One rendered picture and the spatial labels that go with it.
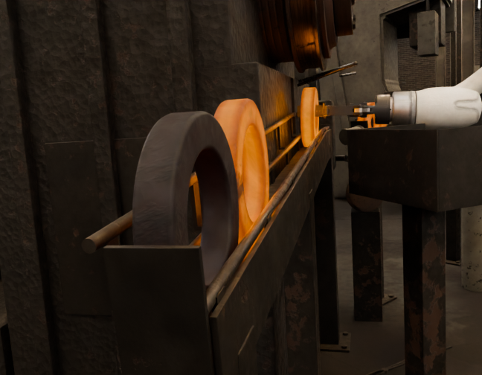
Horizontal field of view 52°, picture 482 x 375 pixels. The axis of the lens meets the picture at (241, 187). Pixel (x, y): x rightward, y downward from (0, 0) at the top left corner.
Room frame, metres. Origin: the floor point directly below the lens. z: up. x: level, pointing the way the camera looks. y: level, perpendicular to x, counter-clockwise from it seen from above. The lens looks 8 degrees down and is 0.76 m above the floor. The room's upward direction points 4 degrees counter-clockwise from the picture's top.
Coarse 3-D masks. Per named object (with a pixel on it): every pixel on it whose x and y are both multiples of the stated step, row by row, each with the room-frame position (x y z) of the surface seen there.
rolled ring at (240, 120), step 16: (224, 112) 0.57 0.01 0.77; (240, 112) 0.56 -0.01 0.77; (256, 112) 0.64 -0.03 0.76; (224, 128) 0.55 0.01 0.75; (240, 128) 0.56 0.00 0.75; (256, 128) 0.64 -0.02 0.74; (240, 144) 0.55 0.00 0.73; (256, 144) 0.66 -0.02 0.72; (240, 160) 0.55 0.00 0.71; (256, 160) 0.67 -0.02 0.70; (240, 176) 0.54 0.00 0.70; (256, 176) 0.67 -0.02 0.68; (240, 192) 0.54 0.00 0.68; (256, 192) 0.67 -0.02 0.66; (240, 208) 0.53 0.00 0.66; (256, 208) 0.65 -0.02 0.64; (240, 224) 0.54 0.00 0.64; (240, 240) 0.56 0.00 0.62
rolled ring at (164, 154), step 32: (160, 128) 0.39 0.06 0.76; (192, 128) 0.40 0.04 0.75; (160, 160) 0.37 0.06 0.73; (192, 160) 0.39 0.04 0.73; (224, 160) 0.48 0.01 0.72; (160, 192) 0.35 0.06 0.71; (224, 192) 0.49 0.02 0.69; (160, 224) 0.35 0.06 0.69; (224, 224) 0.49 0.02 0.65; (224, 256) 0.47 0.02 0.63
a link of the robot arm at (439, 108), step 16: (416, 96) 1.23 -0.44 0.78; (432, 96) 1.21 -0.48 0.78; (448, 96) 1.20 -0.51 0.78; (464, 96) 1.19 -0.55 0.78; (416, 112) 1.22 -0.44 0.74; (432, 112) 1.20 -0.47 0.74; (448, 112) 1.19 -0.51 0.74; (464, 112) 1.19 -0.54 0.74; (480, 112) 1.19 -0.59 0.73; (432, 128) 1.23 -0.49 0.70; (448, 128) 1.22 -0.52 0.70
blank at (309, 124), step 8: (304, 88) 1.31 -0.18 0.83; (312, 88) 1.30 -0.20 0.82; (304, 96) 1.27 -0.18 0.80; (312, 96) 1.26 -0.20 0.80; (304, 104) 1.26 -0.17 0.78; (312, 104) 1.25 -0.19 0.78; (304, 112) 1.25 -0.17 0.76; (312, 112) 1.25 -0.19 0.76; (304, 120) 1.25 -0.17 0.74; (312, 120) 1.25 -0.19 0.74; (304, 128) 1.25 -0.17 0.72; (312, 128) 1.25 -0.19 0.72; (304, 136) 1.27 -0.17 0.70; (312, 136) 1.26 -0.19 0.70; (304, 144) 1.29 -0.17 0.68
